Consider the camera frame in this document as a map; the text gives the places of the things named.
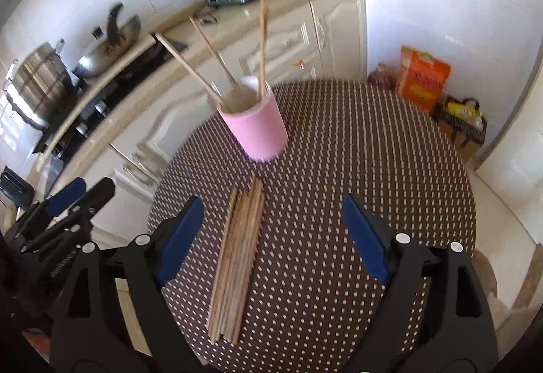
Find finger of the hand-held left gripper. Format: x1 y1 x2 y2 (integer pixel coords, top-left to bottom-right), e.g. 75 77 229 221
19 178 116 259
2 177 88 242

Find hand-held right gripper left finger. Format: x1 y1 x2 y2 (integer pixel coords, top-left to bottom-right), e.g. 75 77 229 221
49 195 215 373

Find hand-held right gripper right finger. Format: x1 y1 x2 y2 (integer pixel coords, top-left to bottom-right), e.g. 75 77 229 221
339 192 500 373

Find bunch of wooden chopsticks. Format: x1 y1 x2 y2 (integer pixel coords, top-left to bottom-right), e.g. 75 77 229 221
206 178 266 345

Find pink cup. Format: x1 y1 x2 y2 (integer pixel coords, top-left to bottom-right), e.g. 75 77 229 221
217 78 290 163

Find single wooden chopstick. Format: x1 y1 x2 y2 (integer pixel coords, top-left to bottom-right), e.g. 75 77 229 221
257 0 266 100
154 32 233 114
189 16 242 92
261 11 269 98

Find black container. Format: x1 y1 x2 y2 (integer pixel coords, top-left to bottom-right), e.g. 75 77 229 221
0 165 34 216

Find round polka dot table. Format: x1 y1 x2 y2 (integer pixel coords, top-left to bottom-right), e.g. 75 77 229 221
146 78 479 373

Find steel steamer pot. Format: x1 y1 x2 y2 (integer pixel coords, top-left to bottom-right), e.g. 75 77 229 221
2 38 74 131

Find steel wok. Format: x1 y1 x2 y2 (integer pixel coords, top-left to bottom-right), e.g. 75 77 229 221
71 2 142 80

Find brown paper bag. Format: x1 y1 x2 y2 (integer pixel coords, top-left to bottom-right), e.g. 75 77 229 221
432 97 489 164

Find black gas stove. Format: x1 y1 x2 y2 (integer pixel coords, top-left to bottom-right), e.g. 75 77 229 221
32 40 190 155

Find yellow packet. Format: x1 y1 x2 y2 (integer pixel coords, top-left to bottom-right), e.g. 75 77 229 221
443 99 483 120

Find brown cooking oil jug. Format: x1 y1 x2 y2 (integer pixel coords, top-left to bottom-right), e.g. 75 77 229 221
367 62 400 91

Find glass wok lid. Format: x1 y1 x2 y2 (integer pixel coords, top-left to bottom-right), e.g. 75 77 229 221
82 17 138 60

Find orange rice bag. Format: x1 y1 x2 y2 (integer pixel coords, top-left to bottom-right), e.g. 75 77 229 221
394 45 452 116

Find white door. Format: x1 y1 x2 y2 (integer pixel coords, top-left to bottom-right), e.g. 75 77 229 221
474 68 543 238

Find cream base cabinet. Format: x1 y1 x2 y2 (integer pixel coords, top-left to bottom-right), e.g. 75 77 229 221
91 0 368 230

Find beige kitchen countertop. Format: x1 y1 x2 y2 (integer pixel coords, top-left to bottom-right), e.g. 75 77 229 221
38 0 366 187

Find black power cord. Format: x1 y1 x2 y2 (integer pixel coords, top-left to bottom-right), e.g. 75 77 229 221
187 4 217 27

